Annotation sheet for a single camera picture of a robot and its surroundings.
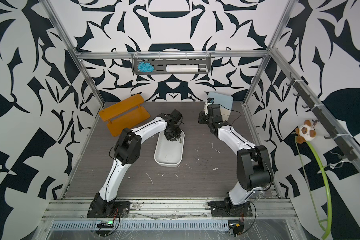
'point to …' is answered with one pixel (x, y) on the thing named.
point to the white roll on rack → (182, 68)
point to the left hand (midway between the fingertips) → (178, 135)
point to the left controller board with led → (105, 224)
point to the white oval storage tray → (169, 153)
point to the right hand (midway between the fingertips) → (199, 110)
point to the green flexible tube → (311, 188)
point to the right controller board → (237, 228)
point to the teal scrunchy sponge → (145, 67)
